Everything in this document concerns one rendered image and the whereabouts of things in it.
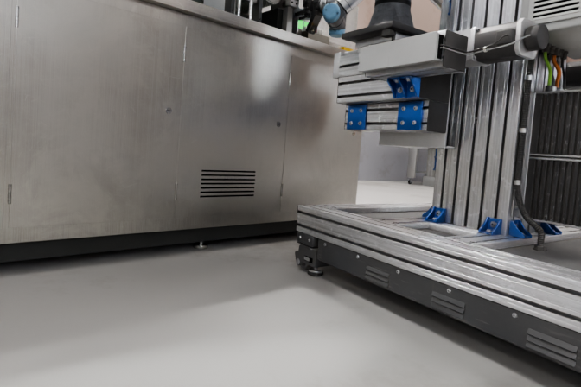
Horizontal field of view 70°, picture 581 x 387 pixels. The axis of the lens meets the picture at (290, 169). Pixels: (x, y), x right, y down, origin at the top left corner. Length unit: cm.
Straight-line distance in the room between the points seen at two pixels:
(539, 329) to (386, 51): 73
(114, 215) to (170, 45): 60
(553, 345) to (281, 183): 119
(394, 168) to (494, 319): 616
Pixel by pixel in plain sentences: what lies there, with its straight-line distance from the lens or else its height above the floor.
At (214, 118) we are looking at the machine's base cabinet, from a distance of 159.
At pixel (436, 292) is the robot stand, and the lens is 108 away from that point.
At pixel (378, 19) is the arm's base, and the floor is 85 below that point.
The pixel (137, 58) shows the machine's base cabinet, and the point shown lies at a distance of 147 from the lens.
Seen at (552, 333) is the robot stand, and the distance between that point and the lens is 96.
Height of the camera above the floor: 43
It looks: 3 degrees down
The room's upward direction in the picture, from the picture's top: 4 degrees clockwise
